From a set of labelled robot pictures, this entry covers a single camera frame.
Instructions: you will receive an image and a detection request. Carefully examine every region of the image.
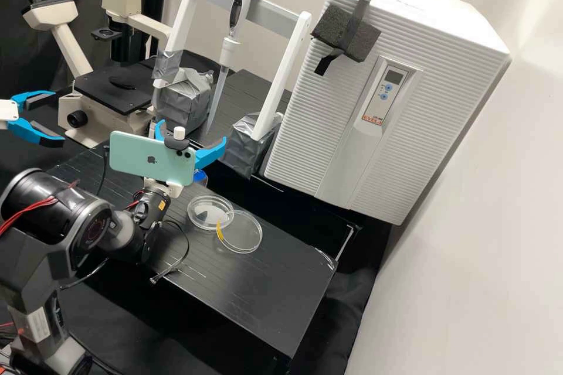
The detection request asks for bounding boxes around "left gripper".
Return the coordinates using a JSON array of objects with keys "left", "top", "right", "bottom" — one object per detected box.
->
[{"left": 0, "top": 90, "right": 66, "bottom": 149}]

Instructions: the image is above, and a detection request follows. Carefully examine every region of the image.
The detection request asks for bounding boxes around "white incubator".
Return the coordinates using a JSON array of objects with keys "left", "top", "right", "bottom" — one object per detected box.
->
[{"left": 326, "top": 0, "right": 514, "bottom": 62}]

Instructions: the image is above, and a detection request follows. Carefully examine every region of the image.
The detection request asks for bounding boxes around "black platform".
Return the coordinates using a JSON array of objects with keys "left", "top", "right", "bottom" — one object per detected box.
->
[
  {"left": 175, "top": 68, "right": 364, "bottom": 263},
  {"left": 45, "top": 141, "right": 340, "bottom": 362}
]

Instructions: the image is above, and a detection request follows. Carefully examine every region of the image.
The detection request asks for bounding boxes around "grey taped block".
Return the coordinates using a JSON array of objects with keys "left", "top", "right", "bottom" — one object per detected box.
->
[
  {"left": 152, "top": 51, "right": 215, "bottom": 131},
  {"left": 228, "top": 112, "right": 285, "bottom": 179}
]

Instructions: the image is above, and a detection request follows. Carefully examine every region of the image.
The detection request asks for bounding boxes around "pipette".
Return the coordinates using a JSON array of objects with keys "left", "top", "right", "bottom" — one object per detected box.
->
[{"left": 205, "top": 0, "right": 260, "bottom": 135}]

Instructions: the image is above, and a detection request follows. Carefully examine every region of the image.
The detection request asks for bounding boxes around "incubator door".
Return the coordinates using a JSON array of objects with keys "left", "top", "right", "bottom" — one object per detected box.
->
[{"left": 262, "top": 0, "right": 514, "bottom": 227}]

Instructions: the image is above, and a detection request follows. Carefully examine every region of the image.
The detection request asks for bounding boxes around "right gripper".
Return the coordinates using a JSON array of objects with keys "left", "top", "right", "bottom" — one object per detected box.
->
[{"left": 144, "top": 120, "right": 228, "bottom": 198}]

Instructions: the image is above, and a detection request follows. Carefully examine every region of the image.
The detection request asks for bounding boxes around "petri dish lid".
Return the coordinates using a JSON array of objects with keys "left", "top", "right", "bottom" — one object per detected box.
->
[{"left": 216, "top": 209, "right": 264, "bottom": 254}]

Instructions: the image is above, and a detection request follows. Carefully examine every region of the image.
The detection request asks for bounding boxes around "cream microscope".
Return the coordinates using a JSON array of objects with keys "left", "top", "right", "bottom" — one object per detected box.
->
[{"left": 21, "top": 0, "right": 173, "bottom": 150}]

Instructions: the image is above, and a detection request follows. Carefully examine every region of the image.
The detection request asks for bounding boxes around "white pipette stand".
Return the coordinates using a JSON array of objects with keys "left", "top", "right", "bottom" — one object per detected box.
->
[{"left": 151, "top": 0, "right": 314, "bottom": 144}]

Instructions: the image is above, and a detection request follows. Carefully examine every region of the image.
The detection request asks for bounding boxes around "petri dish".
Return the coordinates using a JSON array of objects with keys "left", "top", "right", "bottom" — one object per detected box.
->
[{"left": 187, "top": 193, "right": 235, "bottom": 232}]

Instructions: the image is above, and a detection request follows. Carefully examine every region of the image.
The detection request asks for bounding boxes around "right wrist camera phone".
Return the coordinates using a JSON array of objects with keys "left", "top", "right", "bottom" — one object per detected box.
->
[{"left": 108, "top": 127, "right": 198, "bottom": 188}]

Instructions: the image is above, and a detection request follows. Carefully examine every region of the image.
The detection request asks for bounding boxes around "black cable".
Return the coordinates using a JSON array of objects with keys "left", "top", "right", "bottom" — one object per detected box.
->
[
  {"left": 149, "top": 218, "right": 191, "bottom": 284},
  {"left": 86, "top": 149, "right": 111, "bottom": 223}
]

